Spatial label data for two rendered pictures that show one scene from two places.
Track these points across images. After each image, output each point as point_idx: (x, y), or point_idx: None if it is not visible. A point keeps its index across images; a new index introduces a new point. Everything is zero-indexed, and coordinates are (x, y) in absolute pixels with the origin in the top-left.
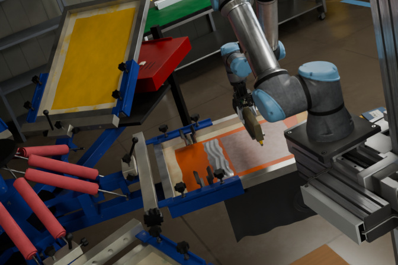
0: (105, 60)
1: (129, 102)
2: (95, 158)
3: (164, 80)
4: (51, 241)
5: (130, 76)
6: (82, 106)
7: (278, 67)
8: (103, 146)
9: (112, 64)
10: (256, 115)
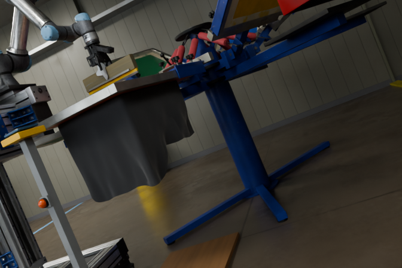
0: None
1: (217, 24)
2: (260, 58)
3: (300, 4)
4: None
5: (219, 0)
6: (257, 12)
7: (9, 46)
8: (270, 51)
9: None
10: (99, 75)
